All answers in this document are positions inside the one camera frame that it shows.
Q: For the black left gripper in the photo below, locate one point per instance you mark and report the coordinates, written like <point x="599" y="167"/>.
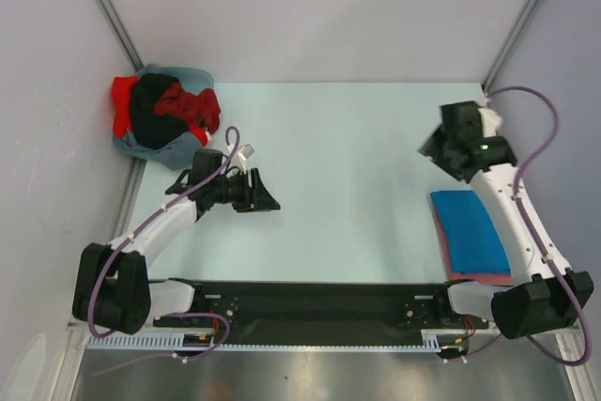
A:
<point x="254" y="198"/>

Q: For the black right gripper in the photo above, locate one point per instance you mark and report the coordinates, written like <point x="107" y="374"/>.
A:
<point x="433" y="146"/>

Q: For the blue t-shirt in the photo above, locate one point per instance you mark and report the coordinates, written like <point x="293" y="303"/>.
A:
<point x="469" y="239"/>

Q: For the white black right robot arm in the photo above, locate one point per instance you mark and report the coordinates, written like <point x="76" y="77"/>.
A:
<point x="546" y="293"/>

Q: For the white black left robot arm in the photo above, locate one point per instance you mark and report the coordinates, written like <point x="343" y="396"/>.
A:
<point x="113" y="292"/>

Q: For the grey t-shirt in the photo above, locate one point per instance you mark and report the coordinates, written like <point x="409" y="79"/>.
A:
<point x="177" y="154"/>

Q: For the dark red t-shirt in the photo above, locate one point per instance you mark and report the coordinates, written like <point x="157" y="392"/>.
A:
<point x="197" y="111"/>

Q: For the black t-shirt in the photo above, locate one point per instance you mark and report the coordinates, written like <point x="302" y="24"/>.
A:
<point x="150" y="129"/>

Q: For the grey plastic basket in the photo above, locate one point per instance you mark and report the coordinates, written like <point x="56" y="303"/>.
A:
<point x="192" y="80"/>

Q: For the folded pink t-shirt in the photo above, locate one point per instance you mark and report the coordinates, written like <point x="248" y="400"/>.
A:
<point x="481" y="278"/>

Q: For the bright red t-shirt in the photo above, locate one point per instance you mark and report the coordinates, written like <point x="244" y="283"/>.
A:
<point x="121" y="98"/>

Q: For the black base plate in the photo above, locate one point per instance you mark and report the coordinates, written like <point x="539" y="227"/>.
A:
<point x="324" y="315"/>

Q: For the aluminium front rail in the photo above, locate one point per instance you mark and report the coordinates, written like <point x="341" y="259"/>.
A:
<point x="78" y="326"/>

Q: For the white slotted cable duct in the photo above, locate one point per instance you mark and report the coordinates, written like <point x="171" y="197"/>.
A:
<point x="428" y="342"/>

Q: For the aluminium corner post right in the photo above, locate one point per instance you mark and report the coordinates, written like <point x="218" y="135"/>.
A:
<point x="519" y="27"/>

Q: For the aluminium corner post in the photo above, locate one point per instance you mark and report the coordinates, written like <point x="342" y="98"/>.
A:
<point x="123" y="37"/>
<point x="519" y="27"/>

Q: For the aluminium corner post left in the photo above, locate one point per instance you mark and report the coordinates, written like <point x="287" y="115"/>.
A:
<point x="123" y="37"/>

